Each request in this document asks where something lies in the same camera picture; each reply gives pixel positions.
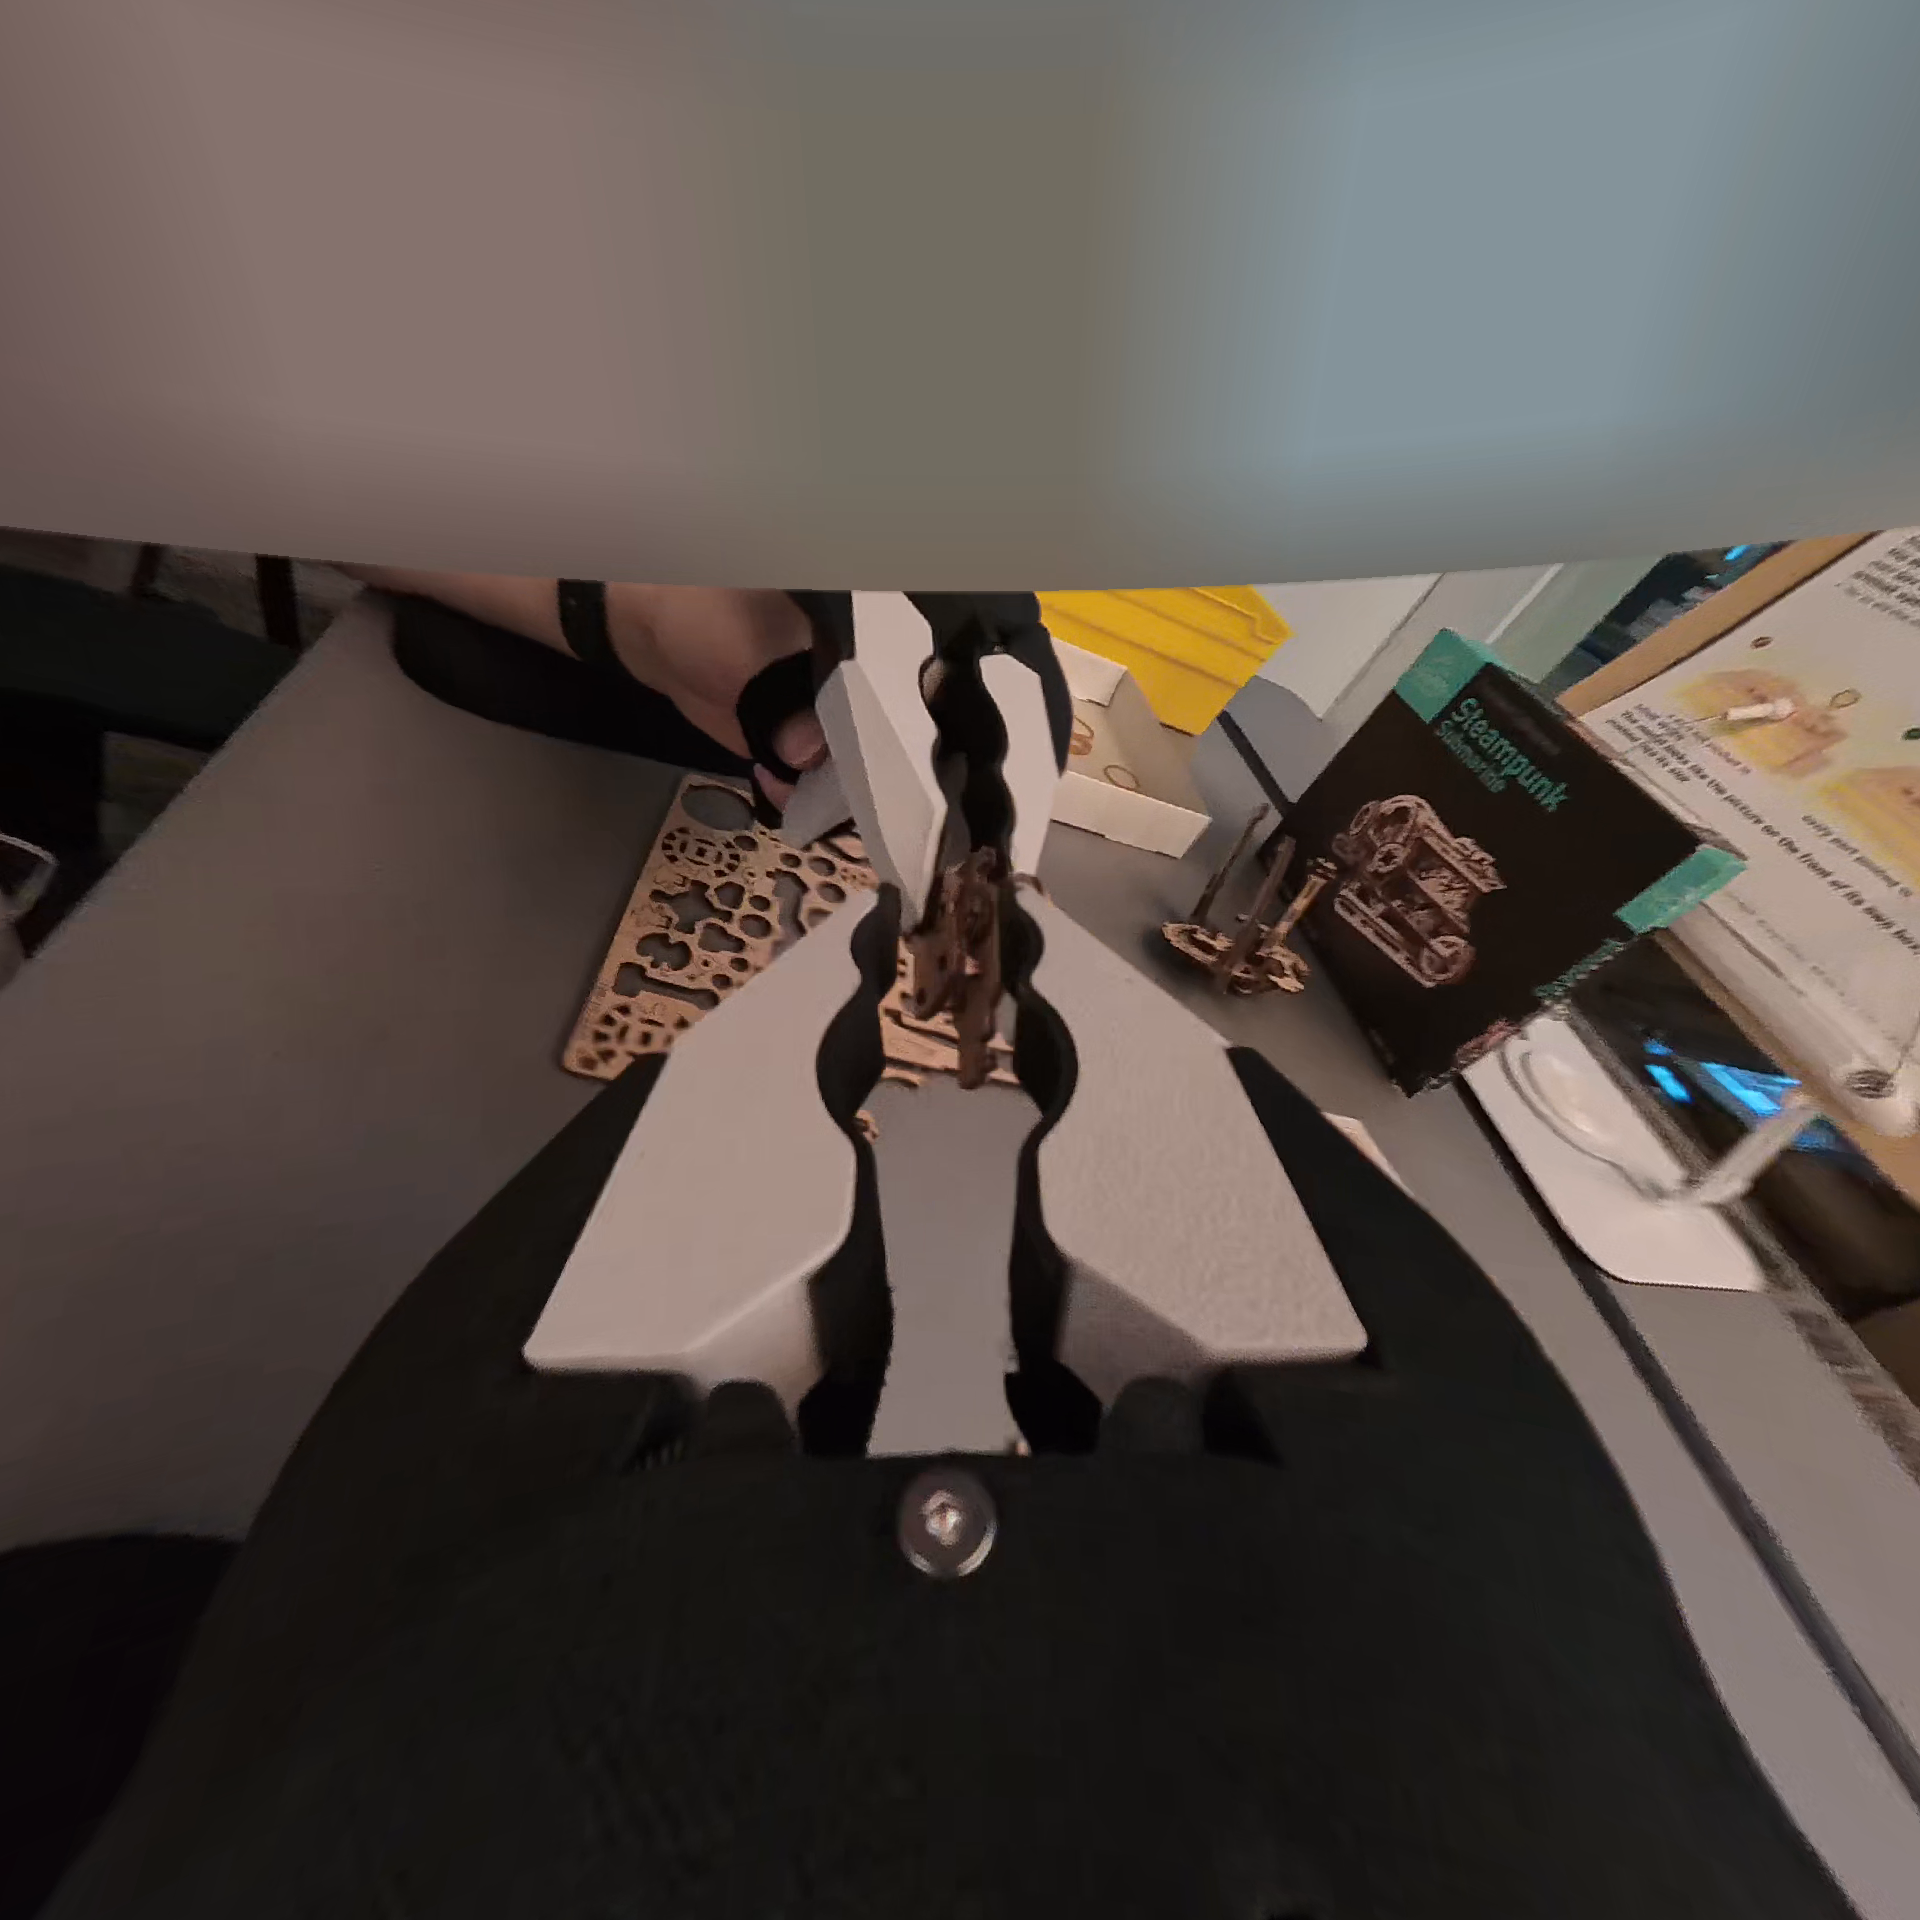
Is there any printed instruction poster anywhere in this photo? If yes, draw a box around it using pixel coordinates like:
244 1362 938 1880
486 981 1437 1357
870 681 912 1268
1582 526 1920 1132

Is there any yellow plastic bin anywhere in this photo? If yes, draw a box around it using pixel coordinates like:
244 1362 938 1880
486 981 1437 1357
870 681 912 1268
1036 589 1293 737

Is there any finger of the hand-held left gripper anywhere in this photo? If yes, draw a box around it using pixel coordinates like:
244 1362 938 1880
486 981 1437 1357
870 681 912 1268
966 631 1073 884
813 589 977 922

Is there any black office chair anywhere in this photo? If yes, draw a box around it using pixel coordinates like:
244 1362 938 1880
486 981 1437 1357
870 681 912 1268
0 555 303 960

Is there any wooden model gear assembly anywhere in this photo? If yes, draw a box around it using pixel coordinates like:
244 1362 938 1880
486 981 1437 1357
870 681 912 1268
898 845 1044 1094

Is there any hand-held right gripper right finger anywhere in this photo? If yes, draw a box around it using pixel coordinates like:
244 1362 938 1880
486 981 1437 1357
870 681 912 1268
1001 883 1370 1454

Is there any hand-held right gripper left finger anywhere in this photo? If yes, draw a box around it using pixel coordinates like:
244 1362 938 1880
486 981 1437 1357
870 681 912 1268
525 888 901 1458

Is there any white stand base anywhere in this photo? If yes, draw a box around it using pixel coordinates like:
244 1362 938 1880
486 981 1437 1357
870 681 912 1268
1458 1003 1831 1294

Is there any white cardboard tray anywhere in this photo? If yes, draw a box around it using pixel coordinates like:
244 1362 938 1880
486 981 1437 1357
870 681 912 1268
1049 650 1213 861

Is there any laser-cut wooden parts sheet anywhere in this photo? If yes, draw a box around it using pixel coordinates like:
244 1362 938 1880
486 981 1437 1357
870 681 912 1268
562 773 1037 1090

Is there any small wooden model frame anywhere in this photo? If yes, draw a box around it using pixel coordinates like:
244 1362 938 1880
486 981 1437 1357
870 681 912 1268
1162 810 1328 998

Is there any person's left forearm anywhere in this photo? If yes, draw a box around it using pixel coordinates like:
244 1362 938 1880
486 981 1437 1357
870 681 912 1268
336 562 573 663

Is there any instruction poster board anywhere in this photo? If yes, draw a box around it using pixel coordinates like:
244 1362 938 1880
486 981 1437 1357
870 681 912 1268
1552 526 1920 1149

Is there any person's left hand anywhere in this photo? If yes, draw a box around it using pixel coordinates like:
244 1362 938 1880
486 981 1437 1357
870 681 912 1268
605 585 835 789

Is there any black model kit box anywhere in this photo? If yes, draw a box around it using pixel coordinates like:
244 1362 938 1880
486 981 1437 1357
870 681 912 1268
1266 630 1749 1096

